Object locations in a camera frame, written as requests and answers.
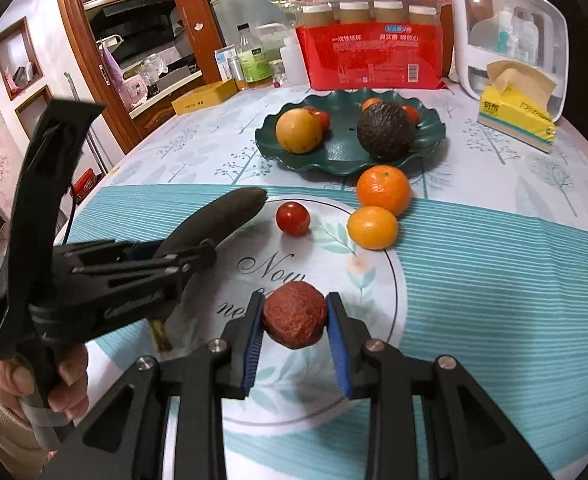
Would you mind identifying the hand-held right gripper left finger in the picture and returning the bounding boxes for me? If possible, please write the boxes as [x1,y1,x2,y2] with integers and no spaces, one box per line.
[38,290,267,480]

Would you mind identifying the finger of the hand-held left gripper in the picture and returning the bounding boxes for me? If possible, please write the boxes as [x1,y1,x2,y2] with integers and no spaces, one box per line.
[71,239,218,326]
[54,241,163,267]

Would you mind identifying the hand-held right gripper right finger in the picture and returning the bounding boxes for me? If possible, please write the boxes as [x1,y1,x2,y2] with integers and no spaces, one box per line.
[325,291,555,480]

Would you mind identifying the wrinkled dark red fruit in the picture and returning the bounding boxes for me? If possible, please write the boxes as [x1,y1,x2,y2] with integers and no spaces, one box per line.
[263,281,329,349]

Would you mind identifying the dark overripe banana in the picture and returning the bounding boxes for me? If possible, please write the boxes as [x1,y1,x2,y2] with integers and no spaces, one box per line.
[151,187,268,351]

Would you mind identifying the white leaf-print plate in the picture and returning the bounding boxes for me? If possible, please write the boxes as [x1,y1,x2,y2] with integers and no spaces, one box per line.
[159,196,405,428]

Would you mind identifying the small yellow-orange citrus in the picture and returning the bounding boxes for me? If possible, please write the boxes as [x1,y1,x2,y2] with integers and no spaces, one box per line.
[347,206,399,251]

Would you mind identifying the large yellow orange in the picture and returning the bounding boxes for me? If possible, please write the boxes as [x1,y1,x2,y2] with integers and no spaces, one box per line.
[276,108,325,154]

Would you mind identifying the dark green scalloped plate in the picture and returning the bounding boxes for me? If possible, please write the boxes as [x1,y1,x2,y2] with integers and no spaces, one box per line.
[255,87,447,177]

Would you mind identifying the dark brown avocado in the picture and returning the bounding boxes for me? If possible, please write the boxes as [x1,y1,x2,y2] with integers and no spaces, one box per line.
[357,101,417,166]

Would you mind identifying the person's left hand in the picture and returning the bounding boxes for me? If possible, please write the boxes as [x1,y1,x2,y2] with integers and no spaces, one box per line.
[0,345,91,422]

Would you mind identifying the red lid container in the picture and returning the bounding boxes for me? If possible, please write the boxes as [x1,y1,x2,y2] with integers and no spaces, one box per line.
[71,169,98,206]

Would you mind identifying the pink small appliance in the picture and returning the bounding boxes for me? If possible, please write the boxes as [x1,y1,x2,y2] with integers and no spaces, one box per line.
[121,72,149,107]

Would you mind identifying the purple hanging bag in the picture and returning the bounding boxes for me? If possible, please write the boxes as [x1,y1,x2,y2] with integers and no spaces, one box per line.
[101,42,124,92]

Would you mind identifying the flat yellow box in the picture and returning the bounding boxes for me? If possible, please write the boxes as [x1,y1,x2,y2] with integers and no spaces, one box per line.
[171,80,238,117]

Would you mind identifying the metal can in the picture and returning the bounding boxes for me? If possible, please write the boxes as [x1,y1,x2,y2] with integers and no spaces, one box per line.
[228,56,247,92]

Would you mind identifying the white carton box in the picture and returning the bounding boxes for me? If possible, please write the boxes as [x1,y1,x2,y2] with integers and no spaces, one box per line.
[215,45,238,81]

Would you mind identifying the green label oil bottle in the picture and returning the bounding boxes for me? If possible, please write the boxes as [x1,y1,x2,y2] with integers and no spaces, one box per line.
[237,22,271,90]

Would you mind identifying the white squeeze bottle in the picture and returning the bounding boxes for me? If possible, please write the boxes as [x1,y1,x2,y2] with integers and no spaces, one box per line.
[256,22,311,87]

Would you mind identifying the range hood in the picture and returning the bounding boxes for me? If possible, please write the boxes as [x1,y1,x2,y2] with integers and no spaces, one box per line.
[86,0,175,27]

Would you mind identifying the red paper cup pack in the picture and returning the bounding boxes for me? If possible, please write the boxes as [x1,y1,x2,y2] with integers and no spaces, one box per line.
[286,0,452,92]

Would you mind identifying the paper cup stack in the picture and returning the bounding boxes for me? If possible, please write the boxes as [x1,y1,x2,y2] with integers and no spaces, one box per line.
[409,5,437,26]
[339,1,371,25]
[303,4,335,29]
[374,1,405,25]

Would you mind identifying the yellow tissue box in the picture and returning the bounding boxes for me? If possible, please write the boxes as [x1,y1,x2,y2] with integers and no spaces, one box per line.
[476,60,559,153]

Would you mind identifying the white storage organiser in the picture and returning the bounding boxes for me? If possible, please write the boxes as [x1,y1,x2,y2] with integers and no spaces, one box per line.
[449,0,570,126]

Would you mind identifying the white bottle teal label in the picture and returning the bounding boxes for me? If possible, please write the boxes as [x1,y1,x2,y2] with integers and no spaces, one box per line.
[498,7,518,54]

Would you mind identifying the clear plastic bottle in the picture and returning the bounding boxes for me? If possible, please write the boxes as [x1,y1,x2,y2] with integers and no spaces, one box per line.
[519,12,540,62]

